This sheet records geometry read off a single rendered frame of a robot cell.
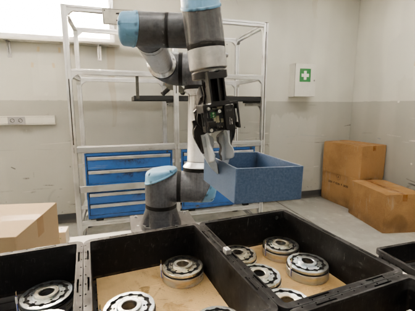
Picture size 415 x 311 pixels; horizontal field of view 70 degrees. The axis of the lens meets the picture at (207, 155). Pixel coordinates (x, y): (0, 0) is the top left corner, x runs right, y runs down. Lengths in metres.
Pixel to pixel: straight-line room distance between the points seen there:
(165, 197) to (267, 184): 0.54
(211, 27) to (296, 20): 3.61
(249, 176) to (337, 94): 3.93
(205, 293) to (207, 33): 0.56
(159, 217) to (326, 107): 3.54
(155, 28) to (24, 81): 2.89
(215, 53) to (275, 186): 0.28
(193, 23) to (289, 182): 0.36
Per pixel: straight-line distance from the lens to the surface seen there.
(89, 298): 0.60
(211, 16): 0.59
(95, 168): 2.59
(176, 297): 0.74
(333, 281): 0.85
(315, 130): 4.26
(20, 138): 3.53
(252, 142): 2.82
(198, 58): 0.58
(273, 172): 0.59
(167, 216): 1.09
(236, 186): 0.56
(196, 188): 1.04
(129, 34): 0.70
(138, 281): 0.81
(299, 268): 0.82
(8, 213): 1.21
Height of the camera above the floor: 1.26
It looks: 9 degrees down
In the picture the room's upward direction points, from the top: straight up
